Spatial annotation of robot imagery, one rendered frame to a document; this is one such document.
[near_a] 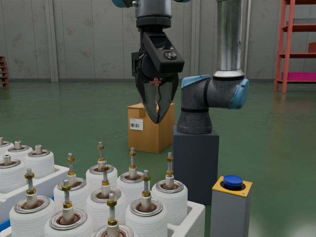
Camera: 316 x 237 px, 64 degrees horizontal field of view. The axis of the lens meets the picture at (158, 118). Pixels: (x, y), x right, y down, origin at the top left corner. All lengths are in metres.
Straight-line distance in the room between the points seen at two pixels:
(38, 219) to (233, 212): 0.42
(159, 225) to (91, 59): 10.51
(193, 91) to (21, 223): 0.71
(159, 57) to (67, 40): 10.90
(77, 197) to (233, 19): 0.74
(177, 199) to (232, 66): 0.52
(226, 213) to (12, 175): 0.66
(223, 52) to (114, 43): 9.88
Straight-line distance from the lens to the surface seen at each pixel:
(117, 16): 10.87
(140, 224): 0.58
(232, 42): 0.96
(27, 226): 0.66
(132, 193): 0.72
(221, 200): 0.57
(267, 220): 1.11
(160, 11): 0.52
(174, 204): 0.67
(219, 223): 0.60
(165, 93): 0.53
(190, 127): 1.03
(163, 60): 0.44
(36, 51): 11.82
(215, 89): 0.98
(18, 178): 0.96
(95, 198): 0.66
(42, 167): 1.01
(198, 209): 0.75
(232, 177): 0.58
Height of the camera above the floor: 0.56
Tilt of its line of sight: 11 degrees down
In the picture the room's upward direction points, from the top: straight up
